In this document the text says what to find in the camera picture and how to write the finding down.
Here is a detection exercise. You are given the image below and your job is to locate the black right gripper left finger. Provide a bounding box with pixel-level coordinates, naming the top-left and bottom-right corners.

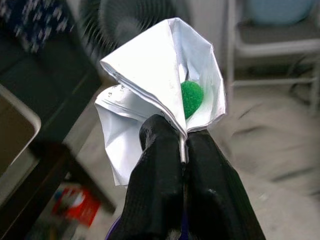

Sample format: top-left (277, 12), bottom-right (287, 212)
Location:
top-left (108, 113), bottom-right (188, 240)

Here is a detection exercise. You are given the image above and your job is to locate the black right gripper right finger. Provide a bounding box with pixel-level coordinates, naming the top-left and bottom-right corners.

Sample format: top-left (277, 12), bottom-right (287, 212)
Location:
top-left (184, 129), bottom-right (266, 240)

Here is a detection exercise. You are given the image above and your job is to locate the green pom-pom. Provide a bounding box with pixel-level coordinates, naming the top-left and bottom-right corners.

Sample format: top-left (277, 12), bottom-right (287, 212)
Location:
top-left (180, 80), bottom-right (205, 120)

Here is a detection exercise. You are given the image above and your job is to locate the white paper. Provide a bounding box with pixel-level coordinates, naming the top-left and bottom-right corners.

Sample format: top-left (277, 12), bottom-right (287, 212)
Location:
top-left (94, 16), bottom-right (227, 187)

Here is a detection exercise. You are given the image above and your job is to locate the purple plastic bucket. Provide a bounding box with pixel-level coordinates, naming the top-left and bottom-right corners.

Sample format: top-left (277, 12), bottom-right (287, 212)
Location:
top-left (106, 215), bottom-right (123, 240)

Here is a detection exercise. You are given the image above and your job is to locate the red box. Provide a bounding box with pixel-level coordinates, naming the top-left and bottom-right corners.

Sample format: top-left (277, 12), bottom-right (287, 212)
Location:
top-left (51, 186), bottom-right (102, 228)

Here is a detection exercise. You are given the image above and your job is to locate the black low table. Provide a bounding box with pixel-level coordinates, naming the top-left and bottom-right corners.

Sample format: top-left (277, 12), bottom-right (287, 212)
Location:
top-left (0, 139), bottom-right (117, 240)

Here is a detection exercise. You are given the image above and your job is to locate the black wardrobe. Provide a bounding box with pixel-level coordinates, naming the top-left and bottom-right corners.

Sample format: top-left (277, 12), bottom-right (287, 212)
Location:
top-left (0, 0), bottom-right (106, 106)

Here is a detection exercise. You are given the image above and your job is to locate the grey standing fan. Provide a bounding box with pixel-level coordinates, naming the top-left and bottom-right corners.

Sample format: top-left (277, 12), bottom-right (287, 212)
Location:
top-left (79, 0), bottom-right (192, 66)

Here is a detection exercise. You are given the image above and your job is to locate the white folding chair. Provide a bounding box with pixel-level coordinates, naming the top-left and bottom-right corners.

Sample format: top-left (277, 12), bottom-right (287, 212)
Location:
top-left (226, 0), bottom-right (320, 113)

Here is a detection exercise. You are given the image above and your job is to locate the light blue cushion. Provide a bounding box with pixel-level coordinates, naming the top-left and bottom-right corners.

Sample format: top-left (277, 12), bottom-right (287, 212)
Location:
top-left (246, 0), bottom-right (313, 25)

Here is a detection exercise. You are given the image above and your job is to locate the dark floral garment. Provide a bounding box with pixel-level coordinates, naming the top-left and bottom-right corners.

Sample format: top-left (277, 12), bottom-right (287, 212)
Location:
top-left (12, 0), bottom-right (76, 53)

